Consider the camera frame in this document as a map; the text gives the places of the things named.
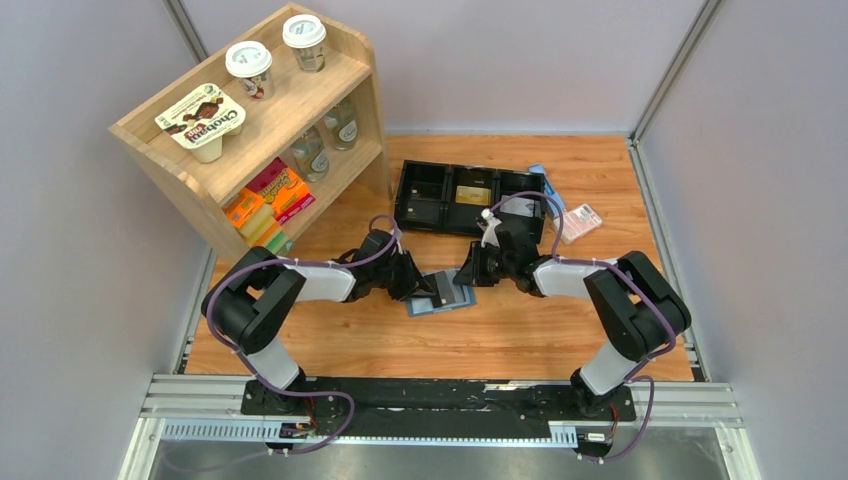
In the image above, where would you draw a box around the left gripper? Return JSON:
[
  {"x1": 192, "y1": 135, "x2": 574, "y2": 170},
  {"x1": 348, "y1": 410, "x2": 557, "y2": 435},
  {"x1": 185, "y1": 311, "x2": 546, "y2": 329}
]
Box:
[{"x1": 372, "y1": 251, "x2": 436, "y2": 303}]

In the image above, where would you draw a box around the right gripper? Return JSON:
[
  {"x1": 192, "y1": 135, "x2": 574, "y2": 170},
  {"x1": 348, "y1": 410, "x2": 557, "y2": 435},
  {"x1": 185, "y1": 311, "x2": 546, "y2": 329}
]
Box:
[{"x1": 453, "y1": 241, "x2": 516, "y2": 287}]

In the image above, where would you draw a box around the grey VIP credit card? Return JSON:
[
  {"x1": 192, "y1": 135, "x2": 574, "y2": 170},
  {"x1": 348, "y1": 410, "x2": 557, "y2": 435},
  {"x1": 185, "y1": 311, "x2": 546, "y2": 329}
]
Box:
[{"x1": 432, "y1": 269, "x2": 473, "y2": 310}]

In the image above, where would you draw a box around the teal leather card holder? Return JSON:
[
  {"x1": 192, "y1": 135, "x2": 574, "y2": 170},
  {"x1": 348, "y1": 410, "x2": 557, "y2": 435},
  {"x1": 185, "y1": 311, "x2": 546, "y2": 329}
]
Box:
[{"x1": 406, "y1": 271, "x2": 476, "y2": 317}]

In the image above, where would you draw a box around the dark credit card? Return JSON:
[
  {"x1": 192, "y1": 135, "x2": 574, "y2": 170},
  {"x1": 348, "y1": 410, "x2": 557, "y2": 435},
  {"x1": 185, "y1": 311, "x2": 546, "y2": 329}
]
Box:
[{"x1": 404, "y1": 203, "x2": 440, "y2": 223}]

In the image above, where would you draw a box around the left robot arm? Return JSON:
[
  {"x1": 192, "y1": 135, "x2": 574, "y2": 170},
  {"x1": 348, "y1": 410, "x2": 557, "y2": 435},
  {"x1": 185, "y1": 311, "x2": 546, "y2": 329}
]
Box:
[{"x1": 201, "y1": 229, "x2": 436, "y2": 415}]

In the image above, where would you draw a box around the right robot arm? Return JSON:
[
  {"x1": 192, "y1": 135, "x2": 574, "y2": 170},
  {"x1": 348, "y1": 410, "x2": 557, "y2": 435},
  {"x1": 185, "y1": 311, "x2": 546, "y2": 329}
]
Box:
[{"x1": 454, "y1": 211, "x2": 692, "y2": 419}]

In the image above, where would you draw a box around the silver VIP card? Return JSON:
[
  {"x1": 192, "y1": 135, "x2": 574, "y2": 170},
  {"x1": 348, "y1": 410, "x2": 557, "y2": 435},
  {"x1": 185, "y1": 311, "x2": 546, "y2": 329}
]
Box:
[{"x1": 500, "y1": 196, "x2": 538, "y2": 218}]

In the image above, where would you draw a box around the gold card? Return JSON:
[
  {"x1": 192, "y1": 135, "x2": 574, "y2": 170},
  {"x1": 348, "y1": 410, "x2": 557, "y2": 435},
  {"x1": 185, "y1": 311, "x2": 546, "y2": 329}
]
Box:
[{"x1": 454, "y1": 185, "x2": 491, "y2": 207}]

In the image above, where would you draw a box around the pink card box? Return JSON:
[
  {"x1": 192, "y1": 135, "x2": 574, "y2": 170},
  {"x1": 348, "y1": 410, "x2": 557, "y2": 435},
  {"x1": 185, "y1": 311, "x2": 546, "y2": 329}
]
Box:
[{"x1": 552, "y1": 203, "x2": 603, "y2": 244}]

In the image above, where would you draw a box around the black bin middle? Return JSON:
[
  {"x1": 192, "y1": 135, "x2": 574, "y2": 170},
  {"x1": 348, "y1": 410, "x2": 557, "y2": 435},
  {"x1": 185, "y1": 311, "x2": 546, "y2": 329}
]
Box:
[{"x1": 443, "y1": 165, "x2": 496, "y2": 236}]

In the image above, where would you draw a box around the black bin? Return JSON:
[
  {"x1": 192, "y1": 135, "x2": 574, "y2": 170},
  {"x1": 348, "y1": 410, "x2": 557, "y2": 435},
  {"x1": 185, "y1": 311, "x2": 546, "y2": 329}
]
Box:
[
  {"x1": 394, "y1": 160, "x2": 450, "y2": 232},
  {"x1": 443, "y1": 165, "x2": 496, "y2": 236},
  {"x1": 495, "y1": 170, "x2": 547, "y2": 244}
]

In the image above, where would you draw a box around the black bin right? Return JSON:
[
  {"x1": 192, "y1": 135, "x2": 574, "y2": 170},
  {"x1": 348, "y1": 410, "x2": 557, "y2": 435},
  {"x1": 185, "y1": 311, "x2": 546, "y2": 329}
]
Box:
[{"x1": 495, "y1": 170, "x2": 547, "y2": 244}]

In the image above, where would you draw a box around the black bin left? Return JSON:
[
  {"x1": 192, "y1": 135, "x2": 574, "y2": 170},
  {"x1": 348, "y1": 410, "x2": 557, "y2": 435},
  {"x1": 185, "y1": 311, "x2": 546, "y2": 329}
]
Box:
[{"x1": 394, "y1": 160, "x2": 450, "y2": 232}]

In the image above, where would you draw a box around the light blue box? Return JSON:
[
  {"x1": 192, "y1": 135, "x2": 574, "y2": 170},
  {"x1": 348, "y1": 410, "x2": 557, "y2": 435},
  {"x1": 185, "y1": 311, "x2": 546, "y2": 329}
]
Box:
[{"x1": 527, "y1": 164, "x2": 566, "y2": 218}]

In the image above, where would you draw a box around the red orange sponge pack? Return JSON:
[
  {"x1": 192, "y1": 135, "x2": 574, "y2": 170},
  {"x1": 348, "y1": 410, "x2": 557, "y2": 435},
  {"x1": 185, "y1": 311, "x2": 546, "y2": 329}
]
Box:
[{"x1": 246, "y1": 157, "x2": 315, "y2": 225}]

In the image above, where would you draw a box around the glass bottle left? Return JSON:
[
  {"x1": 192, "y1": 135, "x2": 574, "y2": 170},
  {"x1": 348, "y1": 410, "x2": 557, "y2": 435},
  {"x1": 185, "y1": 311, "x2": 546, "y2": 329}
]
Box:
[{"x1": 290, "y1": 126, "x2": 329, "y2": 182}]

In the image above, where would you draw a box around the glass bottle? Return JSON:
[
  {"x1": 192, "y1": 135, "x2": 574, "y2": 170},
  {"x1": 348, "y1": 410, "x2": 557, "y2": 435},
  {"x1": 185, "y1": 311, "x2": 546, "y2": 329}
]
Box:
[
  {"x1": 323, "y1": 97, "x2": 358, "y2": 150},
  {"x1": 290, "y1": 126, "x2": 329, "y2": 182}
]

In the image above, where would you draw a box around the colourful sponge stack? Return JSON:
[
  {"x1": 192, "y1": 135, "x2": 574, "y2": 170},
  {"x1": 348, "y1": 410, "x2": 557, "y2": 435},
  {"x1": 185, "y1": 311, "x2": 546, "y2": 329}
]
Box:
[{"x1": 223, "y1": 188, "x2": 294, "y2": 255}]

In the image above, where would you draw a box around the glass bottle right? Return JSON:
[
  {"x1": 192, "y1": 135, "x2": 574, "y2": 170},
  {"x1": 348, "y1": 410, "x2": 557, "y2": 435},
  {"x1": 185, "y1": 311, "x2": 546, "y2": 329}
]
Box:
[{"x1": 323, "y1": 97, "x2": 358, "y2": 150}]

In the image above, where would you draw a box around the wooden shelf unit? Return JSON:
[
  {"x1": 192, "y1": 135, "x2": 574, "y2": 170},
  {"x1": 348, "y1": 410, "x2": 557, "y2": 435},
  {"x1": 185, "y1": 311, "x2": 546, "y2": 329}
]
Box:
[{"x1": 109, "y1": 3, "x2": 393, "y2": 264}]

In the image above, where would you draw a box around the Chobani yogurt pack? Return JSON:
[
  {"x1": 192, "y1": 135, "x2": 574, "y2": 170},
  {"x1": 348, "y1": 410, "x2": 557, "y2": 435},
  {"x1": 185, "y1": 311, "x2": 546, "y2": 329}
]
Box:
[{"x1": 155, "y1": 83, "x2": 246, "y2": 164}]

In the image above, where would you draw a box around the white lidded cup right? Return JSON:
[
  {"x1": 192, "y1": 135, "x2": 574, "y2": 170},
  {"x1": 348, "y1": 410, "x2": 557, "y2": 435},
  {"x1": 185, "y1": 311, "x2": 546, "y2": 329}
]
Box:
[{"x1": 282, "y1": 14, "x2": 327, "y2": 73}]

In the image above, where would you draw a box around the white lidded cup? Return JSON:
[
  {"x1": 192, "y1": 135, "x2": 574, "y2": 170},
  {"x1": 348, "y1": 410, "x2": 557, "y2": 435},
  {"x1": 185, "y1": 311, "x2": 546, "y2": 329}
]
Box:
[
  {"x1": 225, "y1": 41, "x2": 275, "y2": 100},
  {"x1": 282, "y1": 14, "x2": 327, "y2": 73}
]

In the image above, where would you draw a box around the white lidded cup left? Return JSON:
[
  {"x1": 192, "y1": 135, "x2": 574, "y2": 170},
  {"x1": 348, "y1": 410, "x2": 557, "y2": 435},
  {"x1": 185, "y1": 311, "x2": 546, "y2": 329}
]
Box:
[{"x1": 225, "y1": 41, "x2": 275, "y2": 100}]

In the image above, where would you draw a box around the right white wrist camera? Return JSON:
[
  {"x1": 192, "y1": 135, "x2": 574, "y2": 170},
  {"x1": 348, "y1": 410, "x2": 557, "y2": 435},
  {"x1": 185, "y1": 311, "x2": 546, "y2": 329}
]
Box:
[{"x1": 480, "y1": 208, "x2": 501, "y2": 248}]

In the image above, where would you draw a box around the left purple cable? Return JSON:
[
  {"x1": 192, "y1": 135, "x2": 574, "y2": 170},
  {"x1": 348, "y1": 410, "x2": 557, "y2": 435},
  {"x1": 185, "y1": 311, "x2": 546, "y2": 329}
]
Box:
[{"x1": 203, "y1": 213, "x2": 405, "y2": 458}]

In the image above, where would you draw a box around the purple cable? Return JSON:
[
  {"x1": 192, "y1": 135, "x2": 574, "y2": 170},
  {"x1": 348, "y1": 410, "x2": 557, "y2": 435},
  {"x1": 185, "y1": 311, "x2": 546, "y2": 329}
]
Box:
[
  {"x1": 486, "y1": 190, "x2": 678, "y2": 464},
  {"x1": 203, "y1": 213, "x2": 405, "y2": 458}
]

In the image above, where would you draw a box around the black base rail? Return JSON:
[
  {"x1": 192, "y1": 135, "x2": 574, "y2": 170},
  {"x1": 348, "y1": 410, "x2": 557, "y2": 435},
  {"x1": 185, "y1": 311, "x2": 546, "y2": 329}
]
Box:
[{"x1": 240, "y1": 377, "x2": 636, "y2": 439}]

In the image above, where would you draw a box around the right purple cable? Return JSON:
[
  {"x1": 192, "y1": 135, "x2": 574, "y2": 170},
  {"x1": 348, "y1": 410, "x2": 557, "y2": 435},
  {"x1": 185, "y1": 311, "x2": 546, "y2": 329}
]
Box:
[{"x1": 486, "y1": 190, "x2": 678, "y2": 464}]

